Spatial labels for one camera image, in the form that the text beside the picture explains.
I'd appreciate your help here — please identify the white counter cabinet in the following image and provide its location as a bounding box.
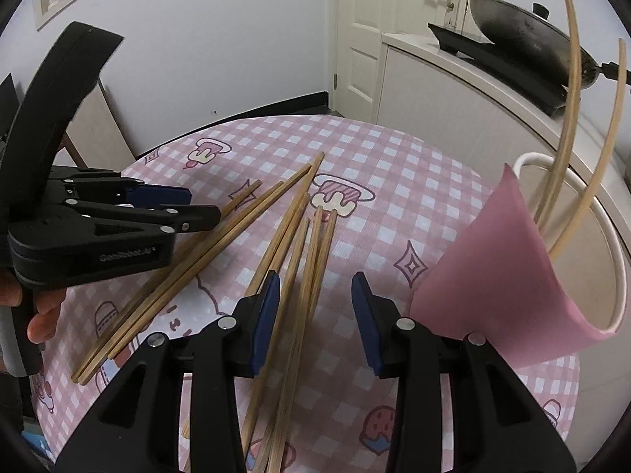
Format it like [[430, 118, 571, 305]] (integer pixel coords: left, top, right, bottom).
[[377, 32, 631, 208]]

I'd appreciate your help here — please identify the glass wok lid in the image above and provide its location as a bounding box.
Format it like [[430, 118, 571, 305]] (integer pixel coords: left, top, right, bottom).
[[470, 0, 599, 65]]

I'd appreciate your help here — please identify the pink checked tablecloth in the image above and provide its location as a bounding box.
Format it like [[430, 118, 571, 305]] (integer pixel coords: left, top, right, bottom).
[[30, 114, 582, 473]]

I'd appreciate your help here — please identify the brown white side cabinet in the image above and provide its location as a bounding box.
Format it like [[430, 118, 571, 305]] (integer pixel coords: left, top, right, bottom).
[[58, 80, 139, 168]]

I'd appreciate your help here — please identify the cream panel door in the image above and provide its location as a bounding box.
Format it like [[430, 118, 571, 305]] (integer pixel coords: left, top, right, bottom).
[[330, 0, 474, 124]]

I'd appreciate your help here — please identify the black induction cooker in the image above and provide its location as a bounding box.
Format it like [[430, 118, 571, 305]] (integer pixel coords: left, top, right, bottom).
[[428, 22, 570, 118]]

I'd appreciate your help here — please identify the pile of bamboo chopsticks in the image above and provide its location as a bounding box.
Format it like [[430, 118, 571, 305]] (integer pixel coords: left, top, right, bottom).
[[71, 152, 339, 473]]

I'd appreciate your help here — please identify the person's left hand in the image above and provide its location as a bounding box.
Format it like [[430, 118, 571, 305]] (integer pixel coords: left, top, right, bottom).
[[27, 286, 68, 345]]

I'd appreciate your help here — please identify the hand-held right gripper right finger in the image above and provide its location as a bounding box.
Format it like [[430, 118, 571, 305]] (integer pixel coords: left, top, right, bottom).
[[351, 271, 577, 473]]

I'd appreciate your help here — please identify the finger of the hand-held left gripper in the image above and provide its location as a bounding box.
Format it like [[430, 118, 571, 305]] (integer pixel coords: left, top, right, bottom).
[[65, 197, 222, 235], [49, 169, 193, 207]]

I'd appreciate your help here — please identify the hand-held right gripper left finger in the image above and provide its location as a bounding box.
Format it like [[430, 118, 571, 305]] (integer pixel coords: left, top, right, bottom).
[[54, 271, 282, 473]]

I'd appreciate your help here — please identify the silver door handle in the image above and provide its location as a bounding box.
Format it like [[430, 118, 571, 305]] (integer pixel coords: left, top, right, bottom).
[[424, 0, 464, 28]]

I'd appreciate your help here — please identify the pink paper cup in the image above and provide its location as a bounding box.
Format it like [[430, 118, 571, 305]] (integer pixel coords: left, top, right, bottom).
[[408, 153, 631, 370]]

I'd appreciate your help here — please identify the bamboo chopstick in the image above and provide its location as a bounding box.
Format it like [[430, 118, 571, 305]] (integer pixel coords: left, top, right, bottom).
[[547, 38, 629, 259], [535, 0, 582, 230]]

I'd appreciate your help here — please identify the dark steel wok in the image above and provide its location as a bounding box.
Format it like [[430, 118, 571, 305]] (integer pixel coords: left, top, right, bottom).
[[468, 0, 631, 92]]

